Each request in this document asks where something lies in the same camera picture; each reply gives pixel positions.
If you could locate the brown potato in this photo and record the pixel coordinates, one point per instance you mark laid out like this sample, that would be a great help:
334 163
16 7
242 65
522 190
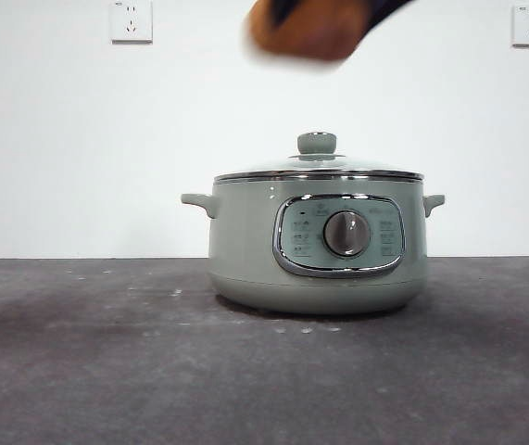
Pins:
310 34

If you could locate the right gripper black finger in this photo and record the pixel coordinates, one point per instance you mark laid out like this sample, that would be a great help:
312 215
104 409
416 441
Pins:
384 11
282 10

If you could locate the pale green electric pot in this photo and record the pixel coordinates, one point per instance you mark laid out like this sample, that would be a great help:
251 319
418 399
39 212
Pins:
245 241

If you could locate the glass lid with green knob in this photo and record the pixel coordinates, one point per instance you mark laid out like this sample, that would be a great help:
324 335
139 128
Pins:
316 143

